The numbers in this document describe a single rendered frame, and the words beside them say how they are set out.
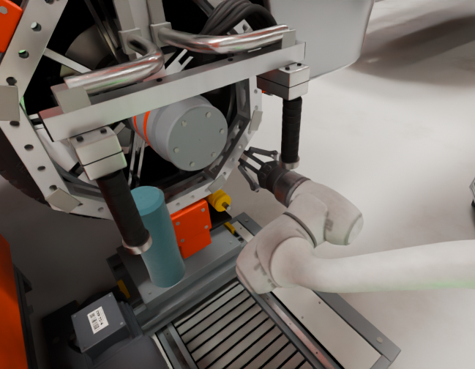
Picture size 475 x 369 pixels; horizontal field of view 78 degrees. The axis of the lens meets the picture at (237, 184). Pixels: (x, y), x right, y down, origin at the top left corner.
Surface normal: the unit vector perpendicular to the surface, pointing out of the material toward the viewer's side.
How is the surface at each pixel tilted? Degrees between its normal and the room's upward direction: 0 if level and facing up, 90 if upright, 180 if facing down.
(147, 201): 0
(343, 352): 0
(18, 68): 90
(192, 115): 90
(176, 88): 90
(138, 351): 0
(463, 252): 37
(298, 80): 90
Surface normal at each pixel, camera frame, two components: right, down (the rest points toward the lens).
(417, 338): -0.07, -0.77
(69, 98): 0.59, 0.48
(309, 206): -0.31, -0.58
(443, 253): -0.63, -0.57
